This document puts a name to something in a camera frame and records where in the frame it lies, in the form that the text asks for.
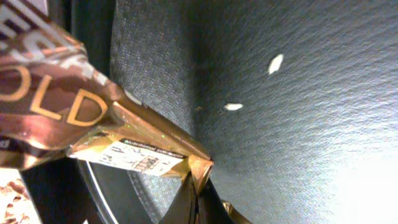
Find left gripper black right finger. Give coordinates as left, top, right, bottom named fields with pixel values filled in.
left=198, top=179, right=234, bottom=224

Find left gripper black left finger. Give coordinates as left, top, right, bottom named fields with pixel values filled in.
left=159, top=174, right=197, bottom=224

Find brown gold snack wrapper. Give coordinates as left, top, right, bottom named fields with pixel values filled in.
left=1, top=1, right=247, bottom=223

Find black rectangular tray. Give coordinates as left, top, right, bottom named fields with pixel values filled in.
left=21, top=158, right=103, bottom=224

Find black round tray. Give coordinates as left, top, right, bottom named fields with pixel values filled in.
left=46, top=0, right=398, bottom=224

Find spilled food scraps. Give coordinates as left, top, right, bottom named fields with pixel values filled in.
left=1, top=168, right=42, bottom=224

